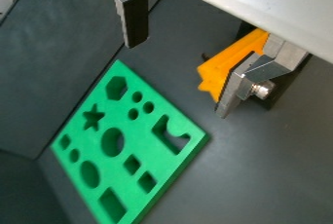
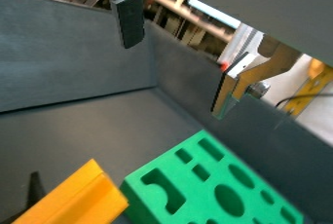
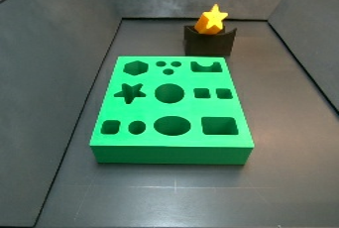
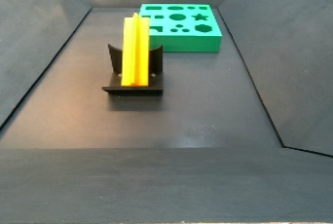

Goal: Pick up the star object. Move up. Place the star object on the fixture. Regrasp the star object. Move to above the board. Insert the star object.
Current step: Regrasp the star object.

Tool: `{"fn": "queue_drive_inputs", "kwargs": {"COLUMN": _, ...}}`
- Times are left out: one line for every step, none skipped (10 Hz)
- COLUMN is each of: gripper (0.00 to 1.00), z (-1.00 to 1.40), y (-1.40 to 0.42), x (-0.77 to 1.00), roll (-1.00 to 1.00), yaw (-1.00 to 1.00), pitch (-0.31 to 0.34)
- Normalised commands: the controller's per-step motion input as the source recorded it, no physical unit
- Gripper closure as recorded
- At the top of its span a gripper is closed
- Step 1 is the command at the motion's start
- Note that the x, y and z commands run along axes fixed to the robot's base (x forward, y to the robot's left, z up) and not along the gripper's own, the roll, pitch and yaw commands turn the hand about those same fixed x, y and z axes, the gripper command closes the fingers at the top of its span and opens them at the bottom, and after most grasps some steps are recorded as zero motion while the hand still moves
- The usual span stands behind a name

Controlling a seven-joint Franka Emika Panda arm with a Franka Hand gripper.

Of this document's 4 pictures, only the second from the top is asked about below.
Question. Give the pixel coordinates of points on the green shape insertion block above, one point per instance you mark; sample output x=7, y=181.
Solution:
x=198, y=184

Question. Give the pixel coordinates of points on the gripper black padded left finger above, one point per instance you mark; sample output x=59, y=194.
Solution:
x=129, y=14

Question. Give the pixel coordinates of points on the yellow star prism object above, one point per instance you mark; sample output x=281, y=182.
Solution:
x=86, y=199

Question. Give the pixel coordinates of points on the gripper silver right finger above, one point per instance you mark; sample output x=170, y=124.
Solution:
x=264, y=58

